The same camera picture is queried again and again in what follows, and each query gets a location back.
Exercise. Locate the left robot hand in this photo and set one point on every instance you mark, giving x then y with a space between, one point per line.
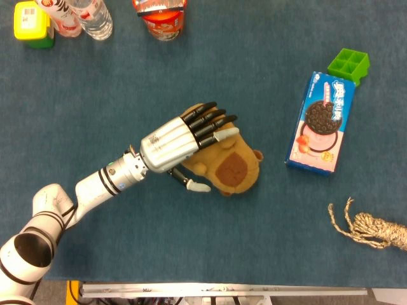
171 144

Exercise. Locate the brown capybara plush toy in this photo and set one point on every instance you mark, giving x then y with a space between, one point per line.
232 165

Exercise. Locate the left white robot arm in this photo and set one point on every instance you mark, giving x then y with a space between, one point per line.
63 206

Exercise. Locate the red instant noodle cup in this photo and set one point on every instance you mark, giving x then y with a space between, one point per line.
162 19

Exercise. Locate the clear plastic water bottle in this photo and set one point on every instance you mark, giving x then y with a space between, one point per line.
95 19

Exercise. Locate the blue Oreo cookie box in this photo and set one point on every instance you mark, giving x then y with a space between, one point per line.
321 124

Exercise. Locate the pink labelled drink bottle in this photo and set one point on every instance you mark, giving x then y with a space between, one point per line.
62 17

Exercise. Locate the yellow lidded green container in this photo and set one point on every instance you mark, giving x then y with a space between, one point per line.
31 25

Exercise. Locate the green plastic grid tray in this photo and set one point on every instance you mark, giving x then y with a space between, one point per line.
349 65

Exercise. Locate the aluminium table frame rail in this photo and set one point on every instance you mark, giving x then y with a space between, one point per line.
222 290

